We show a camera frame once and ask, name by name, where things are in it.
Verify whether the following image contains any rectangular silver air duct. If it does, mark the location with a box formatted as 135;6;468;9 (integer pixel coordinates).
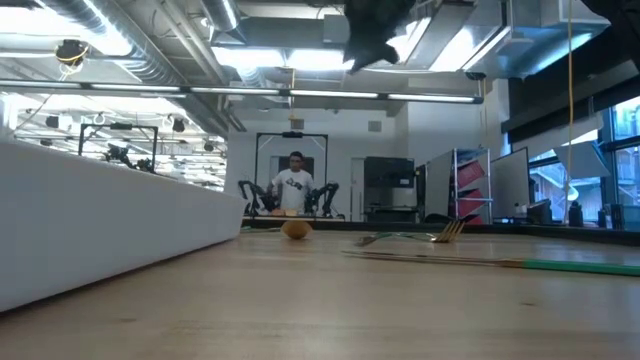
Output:
399;0;614;81

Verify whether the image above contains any gray board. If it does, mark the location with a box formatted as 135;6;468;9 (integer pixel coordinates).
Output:
424;151;456;221

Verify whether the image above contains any white cutlery tray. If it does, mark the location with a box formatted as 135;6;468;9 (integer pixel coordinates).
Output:
0;139;247;314

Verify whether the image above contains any long ceiling light bar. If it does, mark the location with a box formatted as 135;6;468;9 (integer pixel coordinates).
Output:
0;78;484;105

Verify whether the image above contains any metal shelf with red bins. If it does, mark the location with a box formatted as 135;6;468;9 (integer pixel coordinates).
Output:
452;147;494;226

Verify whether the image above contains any black cord reel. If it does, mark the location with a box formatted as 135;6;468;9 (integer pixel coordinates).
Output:
54;38;90;68

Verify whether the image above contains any black bottle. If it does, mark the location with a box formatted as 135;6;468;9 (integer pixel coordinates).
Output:
568;200;585;229

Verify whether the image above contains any yellow hanging cord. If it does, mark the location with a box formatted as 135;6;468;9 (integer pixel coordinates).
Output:
564;0;575;226

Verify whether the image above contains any black monitor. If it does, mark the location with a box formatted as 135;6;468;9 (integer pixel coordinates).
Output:
527;198;554;225

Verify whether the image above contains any round silver air duct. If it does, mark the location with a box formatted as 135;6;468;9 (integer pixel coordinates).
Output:
39;0;241;136

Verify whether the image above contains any person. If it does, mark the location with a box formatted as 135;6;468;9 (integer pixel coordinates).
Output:
269;150;316;214

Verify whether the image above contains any black cabinet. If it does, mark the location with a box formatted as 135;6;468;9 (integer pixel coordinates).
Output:
363;156;419;224

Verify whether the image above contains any green handled gold knife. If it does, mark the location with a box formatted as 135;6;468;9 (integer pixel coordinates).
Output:
341;248;640;279
355;231;437;248

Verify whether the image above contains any white angled panel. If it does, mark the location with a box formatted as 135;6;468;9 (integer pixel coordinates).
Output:
552;141;612;180

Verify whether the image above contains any wooden workbench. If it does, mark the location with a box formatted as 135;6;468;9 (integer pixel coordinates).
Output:
234;213;346;223

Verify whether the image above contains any black gantry frame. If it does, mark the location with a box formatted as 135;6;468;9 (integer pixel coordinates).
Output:
77;123;160;181
254;131;330;217

